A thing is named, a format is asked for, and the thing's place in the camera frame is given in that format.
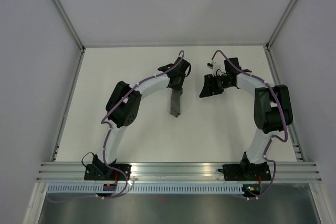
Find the aluminium frame post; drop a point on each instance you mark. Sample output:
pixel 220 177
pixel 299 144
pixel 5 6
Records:
pixel 279 26
pixel 65 18

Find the grey cloth napkin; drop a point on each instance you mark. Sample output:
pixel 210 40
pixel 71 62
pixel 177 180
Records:
pixel 175 102

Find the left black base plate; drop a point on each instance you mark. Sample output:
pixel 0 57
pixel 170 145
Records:
pixel 119 173

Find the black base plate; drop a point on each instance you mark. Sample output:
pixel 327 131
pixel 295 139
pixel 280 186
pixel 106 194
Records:
pixel 251 172
pixel 119 173

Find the left side aluminium rail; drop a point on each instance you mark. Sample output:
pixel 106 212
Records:
pixel 67 105

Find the left aluminium frame post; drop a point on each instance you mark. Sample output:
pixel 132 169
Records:
pixel 65 18

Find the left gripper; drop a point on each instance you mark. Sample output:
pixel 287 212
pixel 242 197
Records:
pixel 179 86

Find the right aluminium frame post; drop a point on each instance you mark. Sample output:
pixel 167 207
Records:
pixel 279 26

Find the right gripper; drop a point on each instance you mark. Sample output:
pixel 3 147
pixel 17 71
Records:
pixel 208 90

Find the white slotted cable duct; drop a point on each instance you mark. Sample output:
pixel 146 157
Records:
pixel 141 188

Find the aluminium front rail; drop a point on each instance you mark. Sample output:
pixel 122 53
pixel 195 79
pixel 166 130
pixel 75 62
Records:
pixel 147 172

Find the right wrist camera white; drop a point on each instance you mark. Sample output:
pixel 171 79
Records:
pixel 215 67

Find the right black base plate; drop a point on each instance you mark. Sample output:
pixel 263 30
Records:
pixel 251 172

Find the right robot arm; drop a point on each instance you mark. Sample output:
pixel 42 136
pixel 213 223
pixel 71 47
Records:
pixel 272 115

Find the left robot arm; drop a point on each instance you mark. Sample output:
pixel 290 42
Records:
pixel 123 106

